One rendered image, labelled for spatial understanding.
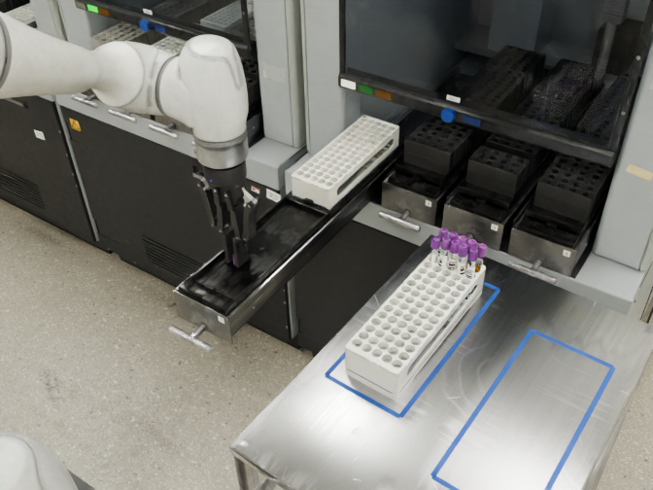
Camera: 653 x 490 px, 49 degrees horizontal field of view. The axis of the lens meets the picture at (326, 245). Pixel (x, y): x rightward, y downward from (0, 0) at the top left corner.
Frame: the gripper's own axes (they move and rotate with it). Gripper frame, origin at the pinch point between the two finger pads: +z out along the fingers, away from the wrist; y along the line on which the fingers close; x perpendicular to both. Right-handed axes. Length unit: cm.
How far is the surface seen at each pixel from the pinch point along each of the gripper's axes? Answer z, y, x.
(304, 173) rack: -2.4, 1.0, -24.5
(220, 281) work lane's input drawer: 3.9, -0.7, 6.0
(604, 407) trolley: 2, -70, -3
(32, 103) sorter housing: 21, 117, -38
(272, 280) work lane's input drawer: 4.4, -8.5, 0.0
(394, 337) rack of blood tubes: -3.8, -38.6, 6.8
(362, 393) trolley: 2.2, -37.8, 14.8
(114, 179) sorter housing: 39, 85, -38
